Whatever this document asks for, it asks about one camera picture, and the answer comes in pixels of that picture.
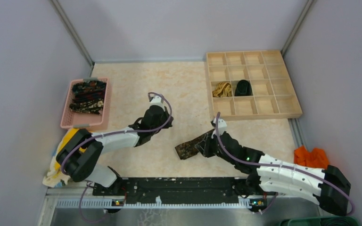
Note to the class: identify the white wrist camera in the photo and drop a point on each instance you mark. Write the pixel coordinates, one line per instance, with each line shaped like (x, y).
(219, 126)
(157, 101)

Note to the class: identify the pink plastic basket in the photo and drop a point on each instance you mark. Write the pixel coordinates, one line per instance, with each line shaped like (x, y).
(93, 122)

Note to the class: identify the wooden compartment tray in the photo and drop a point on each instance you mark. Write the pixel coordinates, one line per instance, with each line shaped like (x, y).
(273, 97)

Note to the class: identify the orange cloth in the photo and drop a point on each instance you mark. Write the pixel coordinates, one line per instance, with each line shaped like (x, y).
(317, 158)

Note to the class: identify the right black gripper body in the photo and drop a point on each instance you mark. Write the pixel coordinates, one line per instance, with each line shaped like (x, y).
(211, 149)

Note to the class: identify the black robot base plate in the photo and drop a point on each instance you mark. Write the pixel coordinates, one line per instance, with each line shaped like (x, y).
(211, 190)

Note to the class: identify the rolled black tie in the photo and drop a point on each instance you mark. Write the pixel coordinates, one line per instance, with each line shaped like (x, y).
(243, 88)

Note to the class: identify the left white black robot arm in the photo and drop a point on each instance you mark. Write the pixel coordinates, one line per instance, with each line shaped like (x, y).
(78, 159)

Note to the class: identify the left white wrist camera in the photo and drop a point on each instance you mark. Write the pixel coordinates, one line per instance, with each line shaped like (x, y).
(157, 101)

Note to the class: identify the pile of patterned ties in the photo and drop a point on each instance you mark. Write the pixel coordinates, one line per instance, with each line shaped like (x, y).
(88, 97)

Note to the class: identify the rolled yellow patterned tie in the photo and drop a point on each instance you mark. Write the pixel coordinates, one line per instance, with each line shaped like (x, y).
(222, 89)

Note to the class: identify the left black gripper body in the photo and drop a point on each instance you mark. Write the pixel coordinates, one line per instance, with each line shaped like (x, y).
(164, 119)

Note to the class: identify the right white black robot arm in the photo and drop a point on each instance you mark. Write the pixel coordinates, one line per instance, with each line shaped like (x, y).
(328, 187)

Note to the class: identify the yellow white cloth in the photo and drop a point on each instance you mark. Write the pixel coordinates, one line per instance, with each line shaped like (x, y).
(54, 177)

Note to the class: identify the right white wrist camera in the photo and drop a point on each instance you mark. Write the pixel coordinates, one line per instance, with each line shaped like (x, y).
(219, 126)

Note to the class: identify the green bin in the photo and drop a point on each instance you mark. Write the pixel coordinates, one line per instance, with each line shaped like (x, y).
(321, 221)

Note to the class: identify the dark brown patterned tie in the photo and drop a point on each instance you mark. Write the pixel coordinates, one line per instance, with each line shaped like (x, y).
(191, 148)

